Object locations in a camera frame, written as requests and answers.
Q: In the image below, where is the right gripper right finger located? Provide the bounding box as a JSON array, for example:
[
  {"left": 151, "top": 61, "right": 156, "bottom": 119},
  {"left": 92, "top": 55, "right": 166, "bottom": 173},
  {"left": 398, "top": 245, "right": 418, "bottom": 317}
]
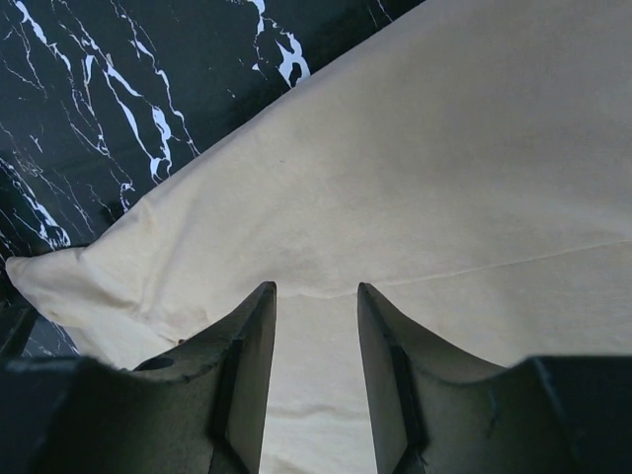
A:
[{"left": 357, "top": 283, "right": 631, "bottom": 473}]

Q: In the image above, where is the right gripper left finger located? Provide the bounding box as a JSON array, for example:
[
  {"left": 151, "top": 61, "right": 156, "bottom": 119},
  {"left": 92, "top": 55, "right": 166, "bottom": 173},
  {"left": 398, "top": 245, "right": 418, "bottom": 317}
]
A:
[{"left": 1, "top": 281, "right": 277, "bottom": 473}]

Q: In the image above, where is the tan polo shirt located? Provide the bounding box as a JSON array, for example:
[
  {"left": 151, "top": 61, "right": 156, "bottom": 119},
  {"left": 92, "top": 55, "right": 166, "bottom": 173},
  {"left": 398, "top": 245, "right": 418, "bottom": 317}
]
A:
[{"left": 7, "top": 1, "right": 631, "bottom": 473}]

